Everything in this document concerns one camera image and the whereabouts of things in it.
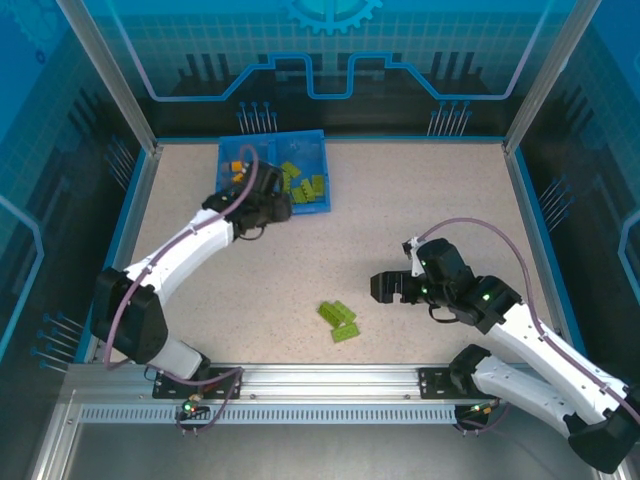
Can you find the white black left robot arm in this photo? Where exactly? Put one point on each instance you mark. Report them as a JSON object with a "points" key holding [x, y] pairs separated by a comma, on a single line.
{"points": [[175, 255]]}

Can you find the blue aluminium side rail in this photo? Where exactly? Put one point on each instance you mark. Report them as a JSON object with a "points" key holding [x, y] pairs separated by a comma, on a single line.
{"points": [[526, 200], [127, 225]]}

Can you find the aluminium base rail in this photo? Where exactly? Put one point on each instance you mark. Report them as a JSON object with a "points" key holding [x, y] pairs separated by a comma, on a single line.
{"points": [[325, 380]]}

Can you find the grey metal tray panel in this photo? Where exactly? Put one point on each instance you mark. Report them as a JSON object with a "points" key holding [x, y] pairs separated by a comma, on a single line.
{"points": [[320, 455]]}

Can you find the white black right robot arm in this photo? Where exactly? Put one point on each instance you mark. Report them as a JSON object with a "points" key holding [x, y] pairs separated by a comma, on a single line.
{"points": [[525, 340]]}

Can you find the aluminium frame post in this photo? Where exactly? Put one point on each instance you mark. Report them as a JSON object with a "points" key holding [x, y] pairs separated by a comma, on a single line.
{"points": [[550, 75], [110, 75]]}

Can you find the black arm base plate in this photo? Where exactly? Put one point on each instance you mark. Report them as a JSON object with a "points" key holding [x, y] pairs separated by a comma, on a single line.
{"points": [[170, 390], [435, 385]]}

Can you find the green lego brick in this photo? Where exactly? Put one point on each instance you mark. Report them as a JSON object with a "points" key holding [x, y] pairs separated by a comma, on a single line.
{"points": [[345, 332], [291, 170], [346, 312], [300, 195], [318, 184], [287, 185], [329, 312]]}

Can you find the orange lego brick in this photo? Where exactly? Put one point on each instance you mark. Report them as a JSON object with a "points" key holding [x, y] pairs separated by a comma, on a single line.
{"points": [[234, 165], [241, 176]]}

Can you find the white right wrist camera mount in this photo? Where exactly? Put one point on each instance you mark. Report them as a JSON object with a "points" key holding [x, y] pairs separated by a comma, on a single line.
{"points": [[413, 252]]}

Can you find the blue two-compartment plastic bin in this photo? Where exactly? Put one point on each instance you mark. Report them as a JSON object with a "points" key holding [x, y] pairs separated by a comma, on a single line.
{"points": [[305, 150]]}

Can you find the small green LED connector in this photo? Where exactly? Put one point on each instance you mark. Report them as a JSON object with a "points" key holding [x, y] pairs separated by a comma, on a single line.
{"points": [[191, 407], [482, 410]]}

